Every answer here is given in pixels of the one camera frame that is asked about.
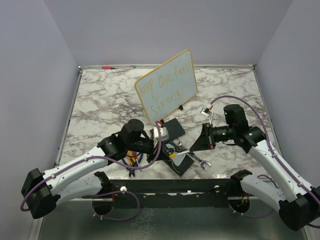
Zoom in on blue red screwdriver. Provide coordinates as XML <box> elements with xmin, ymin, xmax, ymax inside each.
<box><xmin>129</xmin><ymin>151</ymin><xmax>143</xmax><ymax>167</ymax></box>

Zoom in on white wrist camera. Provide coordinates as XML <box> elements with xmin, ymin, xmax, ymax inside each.
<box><xmin>200</xmin><ymin>108</ymin><xmax>214</xmax><ymax>124</ymax></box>
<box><xmin>150</xmin><ymin>127</ymin><xmax>169</xmax><ymax>144</ymax></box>

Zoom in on yellow marker cap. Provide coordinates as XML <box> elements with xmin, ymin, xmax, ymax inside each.
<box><xmin>169</xmin><ymin>153</ymin><xmax>176</xmax><ymax>159</ymax></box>

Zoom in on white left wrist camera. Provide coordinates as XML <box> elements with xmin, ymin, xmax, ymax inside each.
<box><xmin>150</xmin><ymin>127</ymin><xmax>169</xmax><ymax>144</ymax></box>

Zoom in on blue handled pliers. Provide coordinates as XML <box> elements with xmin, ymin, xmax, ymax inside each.
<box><xmin>122</xmin><ymin>151</ymin><xmax>144</xmax><ymax>177</ymax></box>

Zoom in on black flat box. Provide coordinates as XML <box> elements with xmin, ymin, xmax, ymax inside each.
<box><xmin>162</xmin><ymin>118</ymin><xmax>186</xmax><ymax>141</ymax></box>

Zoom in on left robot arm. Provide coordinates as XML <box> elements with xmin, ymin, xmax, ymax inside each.
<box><xmin>20</xmin><ymin>119</ymin><xmax>169</xmax><ymax>219</ymax></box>

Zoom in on silver combination wrench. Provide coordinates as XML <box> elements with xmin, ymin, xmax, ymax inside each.
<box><xmin>175</xmin><ymin>139</ymin><xmax>212</xmax><ymax>171</ymax></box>

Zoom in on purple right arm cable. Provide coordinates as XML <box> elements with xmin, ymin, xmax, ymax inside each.
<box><xmin>209</xmin><ymin>96</ymin><xmax>320</xmax><ymax>229</ymax></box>

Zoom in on red black marker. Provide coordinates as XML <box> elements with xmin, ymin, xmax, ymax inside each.
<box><xmin>101</xmin><ymin>66</ymin><xmax>117</xmax><ymax>70</ymax></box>

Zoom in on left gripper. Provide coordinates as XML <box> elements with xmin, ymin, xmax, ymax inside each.
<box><xmin>127</xmin><ymin>137</ymin><xmax>171</xmax><ymax>164</ymax></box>

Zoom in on black grey wire stripper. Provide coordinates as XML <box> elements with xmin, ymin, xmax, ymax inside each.
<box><xmin>164</xmin><ymin>143</ymin><xmax>194</xmax><ymax>167</ymax></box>

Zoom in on black front mounting rail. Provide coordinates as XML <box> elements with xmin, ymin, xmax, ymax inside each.
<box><xmin>99</xmin><ymin>178</ymin><xmax>245</xmax><ymax>208</ymax></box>

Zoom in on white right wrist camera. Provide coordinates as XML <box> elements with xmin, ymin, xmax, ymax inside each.
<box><xmin>200</xmin><ymin>108</ymin><xmax>214</xmax><ymax>124</ymax></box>

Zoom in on yellow utility knife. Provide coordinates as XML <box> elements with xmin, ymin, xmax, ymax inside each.
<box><xmin>126</xmin><ymin>151</ymin><xmax>136</xmax><ymax>166</ymax></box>

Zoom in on yellow framed whiteboard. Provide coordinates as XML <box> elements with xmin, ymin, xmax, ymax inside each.
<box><xmin>134</xmin><ymin>49</ymin><xmax>198</xmax><ymax>124</ymax></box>

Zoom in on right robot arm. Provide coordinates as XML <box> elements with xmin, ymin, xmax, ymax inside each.
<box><xmin>190</xmin><ymin>104</ymin><xmax>320</xmax><ymax>231</ymax></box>

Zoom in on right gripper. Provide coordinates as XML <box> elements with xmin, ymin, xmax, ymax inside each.
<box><xmin>190</xmin><ymin>121</ymin><xmax>236</xmax><ymax>151</ymax></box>

